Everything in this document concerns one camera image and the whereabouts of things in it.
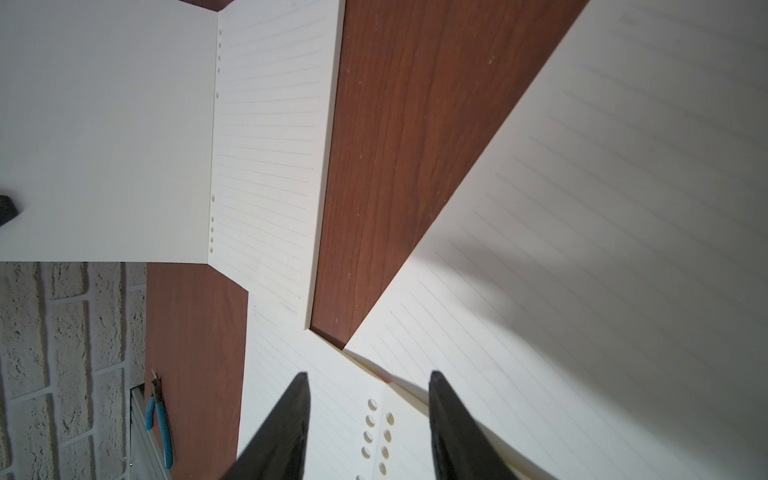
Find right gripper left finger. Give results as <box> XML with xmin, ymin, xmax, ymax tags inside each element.
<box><xmin>222</xmin><ymin>372</ymin><xmax>311</xmax><ymax>480</ymax></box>

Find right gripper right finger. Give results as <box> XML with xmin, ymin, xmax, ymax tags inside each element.
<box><xmin>428</xmin><ymin>370</ymin><xmax>519</xmax><ymax>480</ymax></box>

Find yellow cover notebook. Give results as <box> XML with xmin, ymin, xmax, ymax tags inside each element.
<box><xmin>236</xmin><ymin>290</ymin><xmax>541</xmax><ymax>480</ymax></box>

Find purple cover notebook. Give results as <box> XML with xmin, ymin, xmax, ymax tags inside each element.
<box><xmin>1</xmin><ymin>1</ymin><xmax>344</xmax><ymax>327</ymax></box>

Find open notebook rear angled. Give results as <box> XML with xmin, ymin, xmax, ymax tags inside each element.
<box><xmin>346</xmin><ymin>1</ymin><xmax>767</xmax><ymax>479</ymax></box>

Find blue handled pliers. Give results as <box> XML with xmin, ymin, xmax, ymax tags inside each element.
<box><xmin>145</xmin><ymin>370</ymin><xmax>174</xmax><ymax>470</ymax></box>

